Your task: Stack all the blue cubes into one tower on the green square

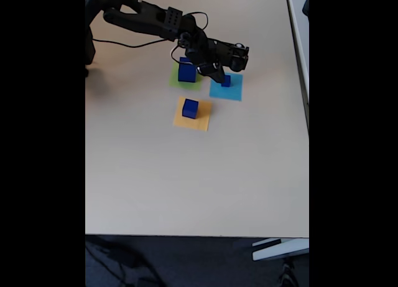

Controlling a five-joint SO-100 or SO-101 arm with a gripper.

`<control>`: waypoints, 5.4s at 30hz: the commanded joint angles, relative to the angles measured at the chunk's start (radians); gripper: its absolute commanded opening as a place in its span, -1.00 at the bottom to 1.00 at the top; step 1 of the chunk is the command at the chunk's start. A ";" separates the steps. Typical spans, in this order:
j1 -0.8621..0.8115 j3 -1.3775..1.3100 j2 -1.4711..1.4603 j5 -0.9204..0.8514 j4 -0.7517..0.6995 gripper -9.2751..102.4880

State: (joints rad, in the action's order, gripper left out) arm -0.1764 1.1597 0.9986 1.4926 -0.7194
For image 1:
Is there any large blue cube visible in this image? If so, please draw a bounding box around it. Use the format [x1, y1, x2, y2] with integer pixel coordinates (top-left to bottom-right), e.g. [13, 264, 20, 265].
[178, 57, 198, 83]

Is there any medium blue cube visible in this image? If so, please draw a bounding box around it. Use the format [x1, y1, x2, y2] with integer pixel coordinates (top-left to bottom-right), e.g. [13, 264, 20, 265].
[182, 98, 200, 120]

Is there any light blue paper square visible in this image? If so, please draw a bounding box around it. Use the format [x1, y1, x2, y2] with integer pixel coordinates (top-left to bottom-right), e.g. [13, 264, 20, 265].
[208, 72, 244, 102]

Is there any green paper square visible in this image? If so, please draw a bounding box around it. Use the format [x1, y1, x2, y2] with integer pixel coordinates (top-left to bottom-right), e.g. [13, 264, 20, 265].
[169, 62, 205, 92]

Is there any orange paper square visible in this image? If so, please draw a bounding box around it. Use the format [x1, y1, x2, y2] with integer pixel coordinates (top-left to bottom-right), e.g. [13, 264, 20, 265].
[172, 96, 213, 132]

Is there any white adjacent table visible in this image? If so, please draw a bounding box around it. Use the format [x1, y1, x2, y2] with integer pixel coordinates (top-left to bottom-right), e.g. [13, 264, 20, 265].
[285, 0, 310, 132]

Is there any white table foot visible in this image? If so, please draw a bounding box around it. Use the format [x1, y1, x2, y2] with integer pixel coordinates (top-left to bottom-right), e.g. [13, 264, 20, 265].
[251, 237, 310, 262]

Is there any black chair base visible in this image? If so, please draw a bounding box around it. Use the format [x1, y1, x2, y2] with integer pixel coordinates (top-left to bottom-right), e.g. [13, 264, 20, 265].
[278, 257, 301, 287]

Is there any black camera box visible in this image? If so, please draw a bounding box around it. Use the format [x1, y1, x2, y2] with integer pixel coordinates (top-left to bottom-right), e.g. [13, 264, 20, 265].
[214, 41, 251, 73]

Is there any black floor cable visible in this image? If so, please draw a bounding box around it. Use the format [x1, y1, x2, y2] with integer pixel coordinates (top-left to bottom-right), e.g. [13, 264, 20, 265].
[85, 238, 162, 287]

